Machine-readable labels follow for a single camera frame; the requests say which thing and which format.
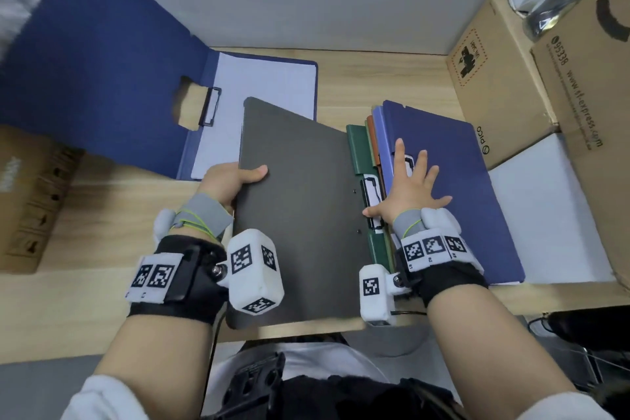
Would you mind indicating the closed dark blue folder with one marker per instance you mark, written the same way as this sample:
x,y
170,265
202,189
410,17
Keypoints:
x,y
467,178

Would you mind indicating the person's left hand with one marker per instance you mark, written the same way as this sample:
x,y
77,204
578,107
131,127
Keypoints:
x,y
221,183

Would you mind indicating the orange folder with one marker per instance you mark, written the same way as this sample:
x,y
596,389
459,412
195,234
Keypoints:
x,y
372,139

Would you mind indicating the black and white folder clip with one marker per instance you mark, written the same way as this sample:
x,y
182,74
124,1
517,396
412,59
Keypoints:
x,y
372,193

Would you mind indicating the large brown cardboard box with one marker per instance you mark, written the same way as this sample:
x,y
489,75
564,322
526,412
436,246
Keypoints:
x,y
590,90

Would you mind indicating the light blue folder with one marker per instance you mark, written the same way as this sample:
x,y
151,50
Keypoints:
x,y
380,129

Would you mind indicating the grey left wristband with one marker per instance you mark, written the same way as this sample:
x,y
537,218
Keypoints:
x,y
206,213

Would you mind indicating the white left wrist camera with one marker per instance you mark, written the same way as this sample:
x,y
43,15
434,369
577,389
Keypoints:
x,y
253,272

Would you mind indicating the person's right thumb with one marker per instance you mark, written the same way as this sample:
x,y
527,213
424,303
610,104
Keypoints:
x,y
376,211

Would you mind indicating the flat white box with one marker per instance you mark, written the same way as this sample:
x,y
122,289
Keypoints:
x,y
541,213

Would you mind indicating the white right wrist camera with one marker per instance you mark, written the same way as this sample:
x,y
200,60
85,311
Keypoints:
x,y
376,294

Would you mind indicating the person's right little finger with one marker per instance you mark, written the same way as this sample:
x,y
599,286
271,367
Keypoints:
x,y
441,201

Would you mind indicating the grey wristband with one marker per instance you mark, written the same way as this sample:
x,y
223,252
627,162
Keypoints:
x,y
406,224
206,213

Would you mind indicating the person's right middle finger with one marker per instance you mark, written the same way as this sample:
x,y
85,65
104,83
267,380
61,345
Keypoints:
x,y
421,166

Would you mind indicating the person's left forearm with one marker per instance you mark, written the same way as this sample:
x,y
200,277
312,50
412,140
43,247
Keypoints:
x,y
157,355

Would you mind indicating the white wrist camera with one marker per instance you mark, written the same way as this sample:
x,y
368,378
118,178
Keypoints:
x,y
253,272
376,294

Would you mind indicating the white paper sheet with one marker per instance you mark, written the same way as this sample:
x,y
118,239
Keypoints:
x,y
256,85

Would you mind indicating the open dark blue folder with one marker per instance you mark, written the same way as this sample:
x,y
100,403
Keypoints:
x,y
98,65

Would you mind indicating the black chest mount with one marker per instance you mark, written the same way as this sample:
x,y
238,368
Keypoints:
x,y
253,385

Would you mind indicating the person's left thumb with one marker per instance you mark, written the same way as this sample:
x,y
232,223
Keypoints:
x,y
253,173

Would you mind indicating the dark grey folder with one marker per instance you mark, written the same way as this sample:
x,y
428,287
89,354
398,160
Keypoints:
x,y
305,188

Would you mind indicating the person's right forearm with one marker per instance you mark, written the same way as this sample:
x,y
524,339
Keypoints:
x,y
487,346

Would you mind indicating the brown cardboard box with arrows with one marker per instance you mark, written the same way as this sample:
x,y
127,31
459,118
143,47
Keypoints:
x,y
29,198

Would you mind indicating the person's white shirt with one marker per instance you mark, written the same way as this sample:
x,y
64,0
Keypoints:
x,y
320,360

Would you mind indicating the green folder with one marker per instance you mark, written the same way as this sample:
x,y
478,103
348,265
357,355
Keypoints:
x,y
358,149

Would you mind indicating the person's right hand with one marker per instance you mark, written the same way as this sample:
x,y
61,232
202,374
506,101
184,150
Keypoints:
x,y
408,195

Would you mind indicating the grey right wristband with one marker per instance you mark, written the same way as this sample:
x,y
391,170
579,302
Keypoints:
x,y
406,224

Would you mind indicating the small brown cardboard box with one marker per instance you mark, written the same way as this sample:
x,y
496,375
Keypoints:
x,y
502,90

